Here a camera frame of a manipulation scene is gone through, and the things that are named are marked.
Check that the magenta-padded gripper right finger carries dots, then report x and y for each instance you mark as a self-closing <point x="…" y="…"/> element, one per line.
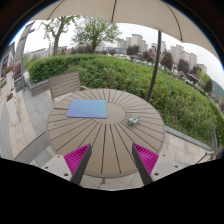
<point x="146" y="159"/>

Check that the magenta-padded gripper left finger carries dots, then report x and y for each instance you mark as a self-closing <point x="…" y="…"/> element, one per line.
<point x="76" y="159"/>

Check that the transparent green computer mouse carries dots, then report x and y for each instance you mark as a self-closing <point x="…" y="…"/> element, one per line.
<point x="133" y="120"/>

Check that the blue mouse pad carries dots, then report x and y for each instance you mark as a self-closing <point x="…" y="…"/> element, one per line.
<point x="87" y="109"/>

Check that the grey slatted outdoor chair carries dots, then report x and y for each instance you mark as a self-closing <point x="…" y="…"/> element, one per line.
<point x="64" y="84"/>

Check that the green hedge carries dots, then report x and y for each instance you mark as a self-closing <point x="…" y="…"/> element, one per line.
<point x="133" y="80"/>

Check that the white planter box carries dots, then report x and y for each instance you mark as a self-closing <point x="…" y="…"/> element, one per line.
<point x="12" y="108"/>

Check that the dark curved parasol pole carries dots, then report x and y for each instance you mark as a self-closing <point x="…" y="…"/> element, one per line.
<point x="155" y="63"/>

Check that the distant high-rise buildings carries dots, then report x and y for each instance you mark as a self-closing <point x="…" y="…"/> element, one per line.
<point x="136" y="40"/>

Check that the bare-trunked leaning tree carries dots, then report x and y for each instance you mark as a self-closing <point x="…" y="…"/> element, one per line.
<point x="56" y="33"/>

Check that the round leafy tree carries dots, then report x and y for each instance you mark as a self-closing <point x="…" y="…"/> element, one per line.
<point x="95" y="31"/>

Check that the beige parasol canopy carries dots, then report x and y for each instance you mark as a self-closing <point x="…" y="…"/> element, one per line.
<point x="140" y="13"/>

